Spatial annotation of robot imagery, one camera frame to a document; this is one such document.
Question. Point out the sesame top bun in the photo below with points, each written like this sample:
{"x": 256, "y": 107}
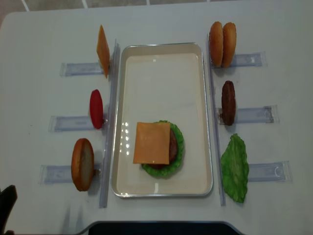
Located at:
{"x": 216, "y": 43}

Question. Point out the flat orange cheese slice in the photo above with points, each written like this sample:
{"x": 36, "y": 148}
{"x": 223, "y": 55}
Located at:
{"x": 152, "y": 143}

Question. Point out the loose green lettuce leaf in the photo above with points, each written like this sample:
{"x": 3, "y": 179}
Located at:
{"x": 235, "y": 169}

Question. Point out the clear long rail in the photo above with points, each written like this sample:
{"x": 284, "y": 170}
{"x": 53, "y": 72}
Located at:
{"x": 106, "y": 166}
{"x": 215, "y": 124}

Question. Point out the clear right long rail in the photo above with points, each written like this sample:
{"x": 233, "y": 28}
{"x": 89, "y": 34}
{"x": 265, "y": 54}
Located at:
{"x": 215, "y": 124}

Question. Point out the upright bun half right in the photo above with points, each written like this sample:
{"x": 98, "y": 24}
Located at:
{"x": 229, "y": 43}

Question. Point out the clear holder for cheese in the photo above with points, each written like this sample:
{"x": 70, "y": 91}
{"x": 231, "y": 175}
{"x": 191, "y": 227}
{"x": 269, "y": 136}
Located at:
{"x": 77, "y": 69}

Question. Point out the clear left long rail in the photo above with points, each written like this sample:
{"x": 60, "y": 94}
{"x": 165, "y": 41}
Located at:
{"x": 106, "y": 166}

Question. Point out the clear holder for left bun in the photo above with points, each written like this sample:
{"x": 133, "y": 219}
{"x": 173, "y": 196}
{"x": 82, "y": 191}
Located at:
{"x": 55, "y": 174}

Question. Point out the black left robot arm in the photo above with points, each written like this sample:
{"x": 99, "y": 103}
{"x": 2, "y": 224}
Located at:
{"x": 8, "y": 198}

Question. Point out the clear holder for patty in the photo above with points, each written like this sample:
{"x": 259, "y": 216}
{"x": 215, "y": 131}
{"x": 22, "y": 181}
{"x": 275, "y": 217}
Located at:
{"x": 265, "y": 114}

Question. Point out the white metal tray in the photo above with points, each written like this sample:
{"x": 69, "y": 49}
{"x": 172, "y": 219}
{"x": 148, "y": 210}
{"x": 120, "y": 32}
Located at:
{"x": 162, "y": 82}

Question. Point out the brown meat patty on burger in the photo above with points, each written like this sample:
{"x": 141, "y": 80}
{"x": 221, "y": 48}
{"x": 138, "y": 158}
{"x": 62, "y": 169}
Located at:
{"x": 172, "y": 152}

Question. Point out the upright brown meat patty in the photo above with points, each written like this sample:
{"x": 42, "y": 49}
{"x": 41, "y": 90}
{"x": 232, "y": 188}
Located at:
{"x": 228, "y": 103}

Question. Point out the green lettuce on burger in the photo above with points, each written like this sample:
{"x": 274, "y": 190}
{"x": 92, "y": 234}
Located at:
{"x": 168, "y": 171}

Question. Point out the clear holder for lettuce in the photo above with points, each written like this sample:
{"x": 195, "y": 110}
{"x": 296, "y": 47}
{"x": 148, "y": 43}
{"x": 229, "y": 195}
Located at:
{"x": 270, "y": 172}

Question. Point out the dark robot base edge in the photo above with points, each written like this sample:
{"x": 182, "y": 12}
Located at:
{"x": 161, "y": 228}

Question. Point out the clear holder for tomato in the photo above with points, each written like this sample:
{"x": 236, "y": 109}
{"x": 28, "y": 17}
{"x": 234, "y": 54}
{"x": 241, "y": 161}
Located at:
{"x": 62, "y": 124}

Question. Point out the upright orange cheese slice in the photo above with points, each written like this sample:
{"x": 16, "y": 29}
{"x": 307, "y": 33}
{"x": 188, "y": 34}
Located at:
{"x": 103, "y": 51}

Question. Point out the red tomato slice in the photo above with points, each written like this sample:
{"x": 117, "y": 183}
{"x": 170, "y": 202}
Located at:
{"x": 96, "y": 109}

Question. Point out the upright bun bottom left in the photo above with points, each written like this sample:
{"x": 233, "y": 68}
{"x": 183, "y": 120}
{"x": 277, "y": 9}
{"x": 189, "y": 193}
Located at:
{"x": 82, "y": 164}

